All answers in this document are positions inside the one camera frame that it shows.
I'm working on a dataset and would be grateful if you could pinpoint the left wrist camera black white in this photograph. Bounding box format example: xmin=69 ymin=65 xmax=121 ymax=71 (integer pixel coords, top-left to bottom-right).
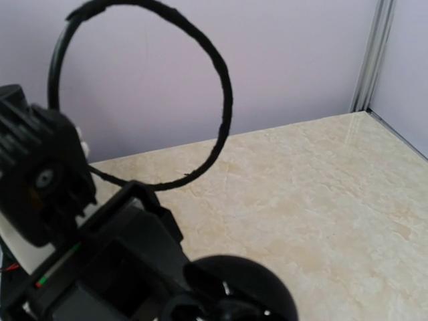
xmin=0 ymin=84 xmax=98 ymax=268

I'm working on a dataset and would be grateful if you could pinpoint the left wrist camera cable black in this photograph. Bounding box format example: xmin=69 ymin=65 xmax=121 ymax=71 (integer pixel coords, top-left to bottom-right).
xmin=47 ymin=0 xmax=233 ymax=191

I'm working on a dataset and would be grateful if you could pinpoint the left aluminium frame post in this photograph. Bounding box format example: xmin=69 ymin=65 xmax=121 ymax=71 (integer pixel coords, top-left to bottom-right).
xmin=350 ymin=0 xmax=397 ymax=112

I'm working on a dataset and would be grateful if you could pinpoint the black round earbud case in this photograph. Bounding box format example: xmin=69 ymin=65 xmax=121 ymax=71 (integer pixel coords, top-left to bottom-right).
xmin=163 ymin=254 xmax=299 ymax=321

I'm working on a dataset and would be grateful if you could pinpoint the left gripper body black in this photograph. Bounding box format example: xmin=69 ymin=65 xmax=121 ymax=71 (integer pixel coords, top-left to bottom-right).
xmin=1 ymin=181 xmax=187 ymax=320

